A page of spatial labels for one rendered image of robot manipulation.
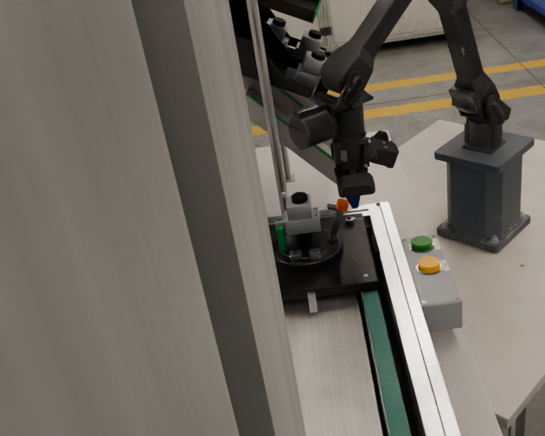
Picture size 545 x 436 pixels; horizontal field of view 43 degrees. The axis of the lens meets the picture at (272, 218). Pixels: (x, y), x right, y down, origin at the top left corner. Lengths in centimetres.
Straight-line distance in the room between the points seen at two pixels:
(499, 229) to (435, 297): 33
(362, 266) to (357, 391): 26
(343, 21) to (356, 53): 421
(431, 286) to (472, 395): 19
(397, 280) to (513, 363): 24
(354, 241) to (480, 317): 27
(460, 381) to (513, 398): 8
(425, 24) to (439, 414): 462
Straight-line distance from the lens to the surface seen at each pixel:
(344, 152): 120
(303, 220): 126
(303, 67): 143
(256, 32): 135
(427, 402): 103
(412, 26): 545
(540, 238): 154
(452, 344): 127
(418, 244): 132
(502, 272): 144
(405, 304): 120
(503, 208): 147
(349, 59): 115
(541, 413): 235
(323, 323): 124
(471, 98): 136
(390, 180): 177
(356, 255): 130
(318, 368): 115
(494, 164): 139
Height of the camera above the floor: 170
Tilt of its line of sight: 30 degrees down
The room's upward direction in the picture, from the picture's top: 10 degrees counter-clockwise
